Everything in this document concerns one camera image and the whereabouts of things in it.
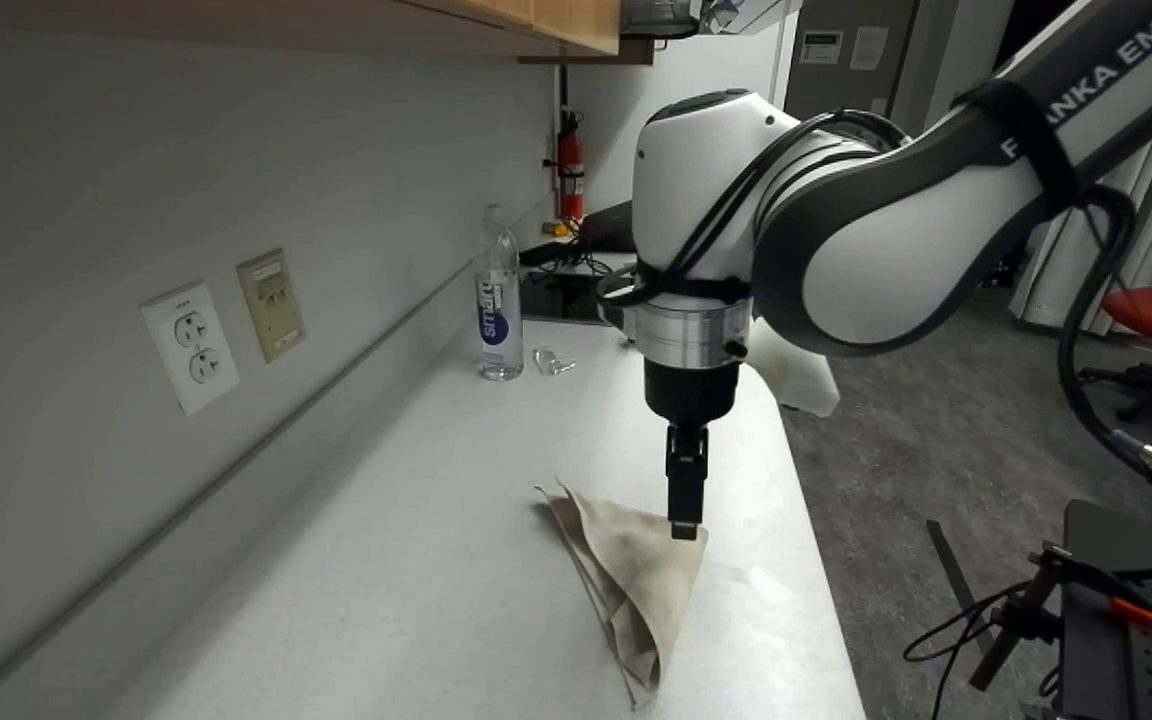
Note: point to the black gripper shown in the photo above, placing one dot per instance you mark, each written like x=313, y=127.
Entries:
x=690, y=395

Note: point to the stained cream table cloth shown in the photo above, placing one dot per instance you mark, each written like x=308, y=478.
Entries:
x=639, y=585

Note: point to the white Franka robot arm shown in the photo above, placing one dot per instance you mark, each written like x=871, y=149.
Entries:
x=871, y=253

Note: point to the small clear plastic piece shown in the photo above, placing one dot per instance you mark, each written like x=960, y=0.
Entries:
x=549, y=362

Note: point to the clear plastic water bottle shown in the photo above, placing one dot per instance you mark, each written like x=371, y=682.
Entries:
x=496, y=315

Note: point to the black tape strip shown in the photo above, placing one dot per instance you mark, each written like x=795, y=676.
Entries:
x=946, y=564

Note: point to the red fire extinguisher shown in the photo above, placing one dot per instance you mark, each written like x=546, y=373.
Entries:
x=570, y=164

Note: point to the white curtain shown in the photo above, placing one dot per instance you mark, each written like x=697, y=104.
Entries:
x=1040, y=274

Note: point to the black perforated breadboard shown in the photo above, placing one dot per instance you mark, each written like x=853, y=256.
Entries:
x=1139, y=640

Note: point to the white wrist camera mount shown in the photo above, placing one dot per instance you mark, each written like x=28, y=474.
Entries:
x=796, y=373

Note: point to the beige wall switch plate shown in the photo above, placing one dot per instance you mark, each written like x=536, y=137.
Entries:
x=275, y=307

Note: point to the white wall power outlet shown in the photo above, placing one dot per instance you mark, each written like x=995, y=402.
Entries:
x=194, y=346

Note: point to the wooden wall cabinet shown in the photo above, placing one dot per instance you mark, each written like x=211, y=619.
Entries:
x=339, y=20

